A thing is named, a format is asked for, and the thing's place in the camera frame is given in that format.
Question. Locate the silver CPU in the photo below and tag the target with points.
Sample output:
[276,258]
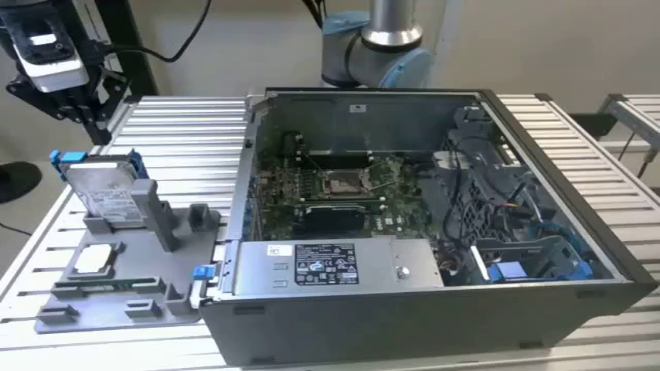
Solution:
[95,259]

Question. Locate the silver white wrist camera box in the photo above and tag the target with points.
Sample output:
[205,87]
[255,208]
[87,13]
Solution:
[53,75]

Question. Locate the CPU socket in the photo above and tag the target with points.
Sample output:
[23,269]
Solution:
[344,182]

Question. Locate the blue case side latch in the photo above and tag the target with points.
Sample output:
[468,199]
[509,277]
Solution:
[201,272]

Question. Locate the silver power supply unit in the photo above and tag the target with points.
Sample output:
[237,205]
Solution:
[257,270]

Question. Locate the disk bay with blue latch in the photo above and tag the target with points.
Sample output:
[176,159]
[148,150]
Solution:
[508,270]

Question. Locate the black upright frame post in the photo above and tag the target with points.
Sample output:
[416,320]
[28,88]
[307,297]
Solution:
[139,65]

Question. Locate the green motherboard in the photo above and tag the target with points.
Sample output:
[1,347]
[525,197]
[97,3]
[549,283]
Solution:
[401,216]

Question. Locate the black open PC case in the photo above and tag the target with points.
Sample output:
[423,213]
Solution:
[360,328]

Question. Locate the hard disk in blue carrier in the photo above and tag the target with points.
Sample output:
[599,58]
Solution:
[105,193]

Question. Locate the black round stand foot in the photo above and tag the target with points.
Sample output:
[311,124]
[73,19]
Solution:
[17,181]

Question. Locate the black chipset heat sink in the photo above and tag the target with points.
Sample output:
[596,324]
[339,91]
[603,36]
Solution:
[333,218]

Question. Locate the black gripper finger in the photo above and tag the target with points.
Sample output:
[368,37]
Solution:
[115,90]
[51,106]

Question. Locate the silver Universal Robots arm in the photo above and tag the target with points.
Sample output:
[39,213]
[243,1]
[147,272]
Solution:
[392,23]

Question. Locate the thin metal locking lever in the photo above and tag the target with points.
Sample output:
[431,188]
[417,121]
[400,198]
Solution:
[313,161]

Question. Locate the metal slat side table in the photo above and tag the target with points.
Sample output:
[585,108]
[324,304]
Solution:
[636,116]

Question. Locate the black plastic drive cage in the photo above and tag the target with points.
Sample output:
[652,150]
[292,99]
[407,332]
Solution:
[475,181]

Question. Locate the grey parts rack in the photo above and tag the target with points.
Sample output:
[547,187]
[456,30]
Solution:
[144,263]

